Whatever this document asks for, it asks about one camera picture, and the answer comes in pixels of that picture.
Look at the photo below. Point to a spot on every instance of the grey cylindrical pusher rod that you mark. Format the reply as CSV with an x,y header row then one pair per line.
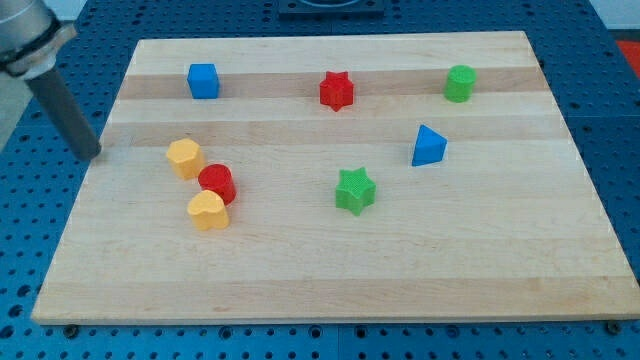
x,y
59,104

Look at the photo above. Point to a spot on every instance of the yellow hexagon block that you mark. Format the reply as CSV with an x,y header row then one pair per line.
x,y
186,158

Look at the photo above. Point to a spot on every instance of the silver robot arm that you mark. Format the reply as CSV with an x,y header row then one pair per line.
x,y
31,37

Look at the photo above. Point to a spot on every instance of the blue cube block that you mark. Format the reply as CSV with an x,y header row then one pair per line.
x,y
203,81

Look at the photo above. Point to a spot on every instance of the red cylinder block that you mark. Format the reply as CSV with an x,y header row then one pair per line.
x,y
218,178

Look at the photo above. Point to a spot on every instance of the yellow heart block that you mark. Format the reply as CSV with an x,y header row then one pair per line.
x,y
207,210

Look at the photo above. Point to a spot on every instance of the red star block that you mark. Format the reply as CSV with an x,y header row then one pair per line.
x,y
336,90

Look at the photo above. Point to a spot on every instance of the green star block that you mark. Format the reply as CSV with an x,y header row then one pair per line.
x,y
355,190

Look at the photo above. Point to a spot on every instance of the wooden board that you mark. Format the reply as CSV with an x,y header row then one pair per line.
x,y
507,227

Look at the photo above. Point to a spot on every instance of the blue triangle block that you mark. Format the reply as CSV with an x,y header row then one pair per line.
x,y
429,147

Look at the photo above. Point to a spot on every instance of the green cylinder block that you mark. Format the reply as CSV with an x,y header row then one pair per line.
x,y
460,83

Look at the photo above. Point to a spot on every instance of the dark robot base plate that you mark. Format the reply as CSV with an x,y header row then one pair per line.
x,y
288,9

